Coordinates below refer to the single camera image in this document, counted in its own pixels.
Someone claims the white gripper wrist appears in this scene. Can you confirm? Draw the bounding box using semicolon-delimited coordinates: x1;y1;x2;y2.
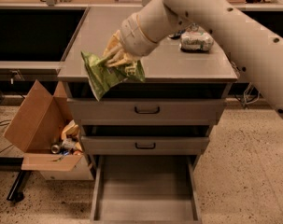
103;13;158;67

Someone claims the black table leg base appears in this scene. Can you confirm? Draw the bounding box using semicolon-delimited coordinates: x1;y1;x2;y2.
0;157;31;203

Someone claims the blue soda can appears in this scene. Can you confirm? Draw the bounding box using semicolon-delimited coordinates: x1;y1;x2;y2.
168;30;185;39

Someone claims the white cable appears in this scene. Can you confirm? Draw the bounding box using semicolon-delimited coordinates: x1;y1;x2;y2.
242;82;261;107

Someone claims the white green crushed can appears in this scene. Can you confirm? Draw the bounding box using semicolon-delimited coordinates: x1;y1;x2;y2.
180;31;214;52

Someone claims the grey open bottom drawer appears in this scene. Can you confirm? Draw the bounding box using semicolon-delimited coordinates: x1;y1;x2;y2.
91;156;203;224

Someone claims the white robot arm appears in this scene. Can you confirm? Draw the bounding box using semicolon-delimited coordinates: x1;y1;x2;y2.
104;0;283;118

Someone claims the silver can in box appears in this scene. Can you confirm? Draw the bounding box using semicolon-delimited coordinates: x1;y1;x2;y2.
50;144;62;154

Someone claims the grey middle drawer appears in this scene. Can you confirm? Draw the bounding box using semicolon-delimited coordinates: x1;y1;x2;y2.
81;136;209;155

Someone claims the green jalapeno chip bag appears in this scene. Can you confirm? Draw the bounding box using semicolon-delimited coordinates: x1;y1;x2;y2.
81;51;145;101

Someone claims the grey top drawer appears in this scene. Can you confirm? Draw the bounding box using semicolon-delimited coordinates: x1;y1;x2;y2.
67;99;225;125

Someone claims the brown cardboard box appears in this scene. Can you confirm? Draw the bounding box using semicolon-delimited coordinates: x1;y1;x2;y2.
4;80;81;172

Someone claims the grey drawer cabinet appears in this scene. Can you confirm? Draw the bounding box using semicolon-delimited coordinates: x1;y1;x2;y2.
57;6;239;224

